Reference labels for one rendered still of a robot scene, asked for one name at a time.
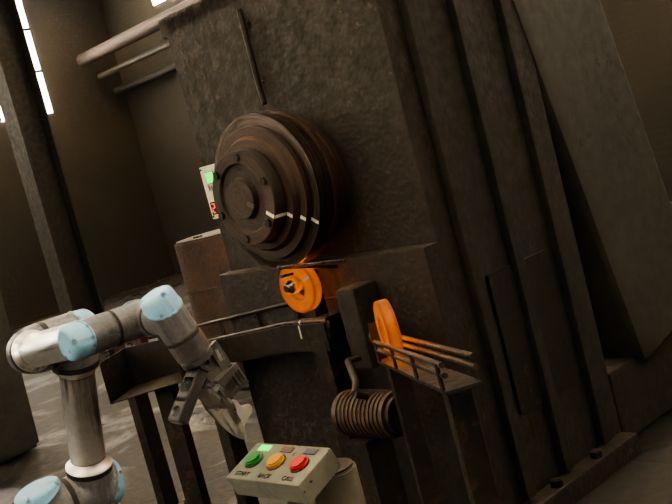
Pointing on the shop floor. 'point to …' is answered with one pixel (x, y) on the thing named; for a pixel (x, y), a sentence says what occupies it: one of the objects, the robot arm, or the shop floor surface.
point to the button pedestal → (296, 487)
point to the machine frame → (422, 224)
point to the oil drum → (206, 280)
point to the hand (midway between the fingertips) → (238, 436)
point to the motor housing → (372, 442)
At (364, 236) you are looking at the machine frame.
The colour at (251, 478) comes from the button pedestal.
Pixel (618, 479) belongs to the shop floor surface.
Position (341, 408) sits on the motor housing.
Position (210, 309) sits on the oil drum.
